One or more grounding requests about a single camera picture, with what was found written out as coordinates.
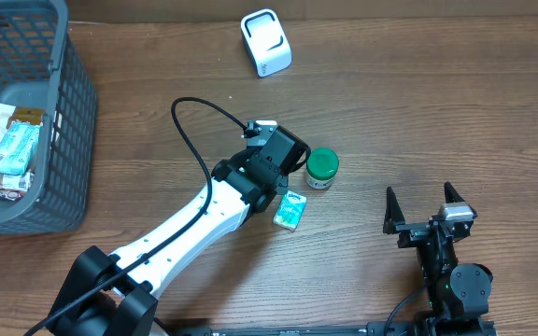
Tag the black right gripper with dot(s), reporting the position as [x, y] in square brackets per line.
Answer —
[413, 231]

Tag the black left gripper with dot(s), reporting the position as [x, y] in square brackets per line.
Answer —
[282, 182]

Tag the green lid white jar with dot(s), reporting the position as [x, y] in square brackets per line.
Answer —
[321, 168]

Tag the small Kleenex tissue pack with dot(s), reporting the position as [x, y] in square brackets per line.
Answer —
[290, 211]

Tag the teal large tissue pack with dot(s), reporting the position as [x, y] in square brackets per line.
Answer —
[18, 147]

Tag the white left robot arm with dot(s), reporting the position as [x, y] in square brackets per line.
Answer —
[118, 294]

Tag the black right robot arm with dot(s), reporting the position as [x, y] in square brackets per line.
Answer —
[458, 292]

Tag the white barcode scanner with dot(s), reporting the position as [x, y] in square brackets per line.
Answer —
[265, 42]

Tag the grey plastic mesh basket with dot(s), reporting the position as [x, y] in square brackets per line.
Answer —
[40, 68]

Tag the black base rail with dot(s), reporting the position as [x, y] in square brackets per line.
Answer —
[297, 330]

